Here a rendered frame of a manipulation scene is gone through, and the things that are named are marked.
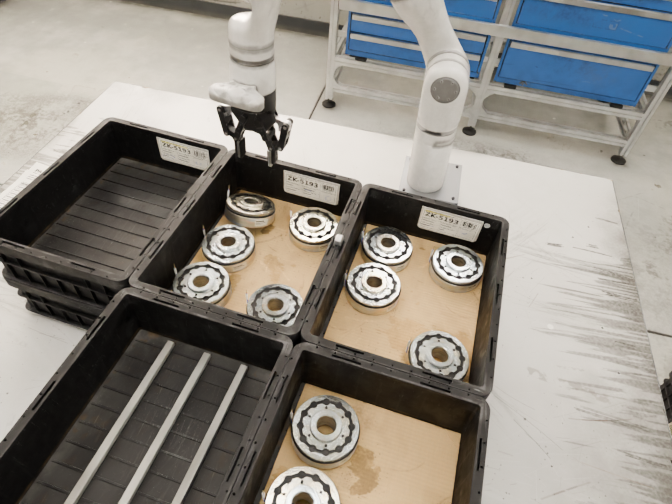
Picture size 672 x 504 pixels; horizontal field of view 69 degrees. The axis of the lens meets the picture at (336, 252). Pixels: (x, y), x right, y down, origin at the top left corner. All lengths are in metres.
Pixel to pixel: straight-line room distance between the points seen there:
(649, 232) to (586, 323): 1.59
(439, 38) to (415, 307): 0.54
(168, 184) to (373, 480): 0.76
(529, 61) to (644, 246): 1.05
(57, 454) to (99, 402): 0.09
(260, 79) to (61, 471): 0.65
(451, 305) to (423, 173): 0.37
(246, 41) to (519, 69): 2.16
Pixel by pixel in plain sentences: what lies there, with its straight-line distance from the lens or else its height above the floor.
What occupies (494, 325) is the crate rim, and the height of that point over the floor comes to 0.93.
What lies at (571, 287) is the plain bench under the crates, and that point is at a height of 0.70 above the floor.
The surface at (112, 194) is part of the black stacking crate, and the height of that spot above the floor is 0.83.
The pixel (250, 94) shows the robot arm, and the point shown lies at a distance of 0.81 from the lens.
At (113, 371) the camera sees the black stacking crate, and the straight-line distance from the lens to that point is 0.91.
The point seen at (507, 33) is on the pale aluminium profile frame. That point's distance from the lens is 2.70.
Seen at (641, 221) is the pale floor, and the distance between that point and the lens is 2.84.
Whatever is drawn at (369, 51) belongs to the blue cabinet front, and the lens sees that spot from 2.83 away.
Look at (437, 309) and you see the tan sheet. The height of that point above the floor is 0.83.
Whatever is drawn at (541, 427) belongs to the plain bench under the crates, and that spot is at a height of 0.70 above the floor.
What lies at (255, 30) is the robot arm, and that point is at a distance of 0.79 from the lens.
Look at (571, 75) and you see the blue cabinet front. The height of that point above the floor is 0.42.
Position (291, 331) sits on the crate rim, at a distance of 0.78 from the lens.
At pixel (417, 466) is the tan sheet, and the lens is 0.81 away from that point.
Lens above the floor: 1.58
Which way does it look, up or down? 48 degrees down
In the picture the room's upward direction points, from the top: 6 degrees clockwise
